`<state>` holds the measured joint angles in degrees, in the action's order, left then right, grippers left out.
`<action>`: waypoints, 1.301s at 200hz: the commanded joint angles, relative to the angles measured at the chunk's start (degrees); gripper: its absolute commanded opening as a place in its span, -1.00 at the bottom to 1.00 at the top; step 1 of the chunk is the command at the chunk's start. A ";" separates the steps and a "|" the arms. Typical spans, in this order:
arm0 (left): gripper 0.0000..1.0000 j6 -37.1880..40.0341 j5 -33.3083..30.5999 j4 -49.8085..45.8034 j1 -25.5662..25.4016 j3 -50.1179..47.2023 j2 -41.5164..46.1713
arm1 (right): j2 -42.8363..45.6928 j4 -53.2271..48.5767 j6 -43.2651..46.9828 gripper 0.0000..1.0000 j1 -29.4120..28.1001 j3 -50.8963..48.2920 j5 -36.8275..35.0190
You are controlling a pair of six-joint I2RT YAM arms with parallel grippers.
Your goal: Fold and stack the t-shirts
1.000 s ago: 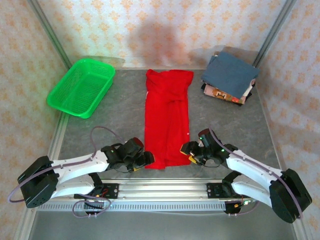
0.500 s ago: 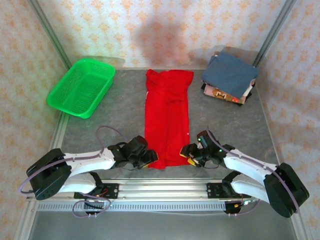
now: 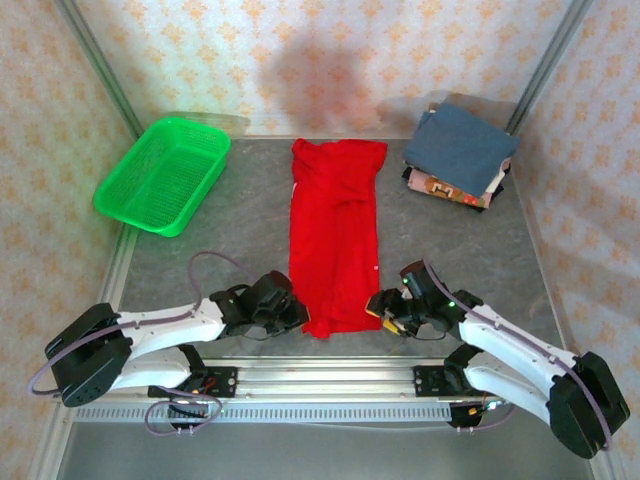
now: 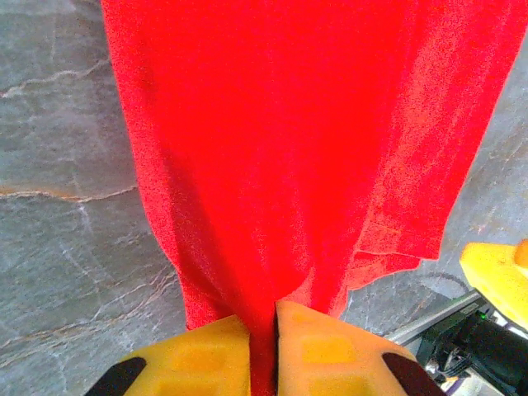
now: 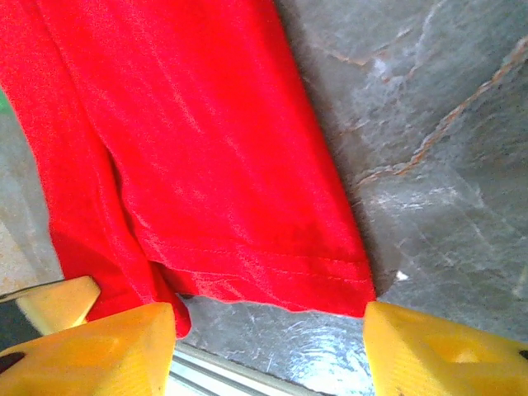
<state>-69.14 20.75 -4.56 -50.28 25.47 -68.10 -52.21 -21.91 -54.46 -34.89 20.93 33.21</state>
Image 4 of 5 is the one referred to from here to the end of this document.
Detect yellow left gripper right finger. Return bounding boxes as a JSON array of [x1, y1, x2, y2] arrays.
[[274, 299, 449, 396]]

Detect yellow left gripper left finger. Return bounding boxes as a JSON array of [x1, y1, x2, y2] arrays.
[[84, 315, 253, 396]]

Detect red t-shirt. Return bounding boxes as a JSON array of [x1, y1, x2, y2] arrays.
[[100, 0, 528, 396]]

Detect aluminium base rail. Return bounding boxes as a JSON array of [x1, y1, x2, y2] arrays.
[[387, 288, 494, 346]]

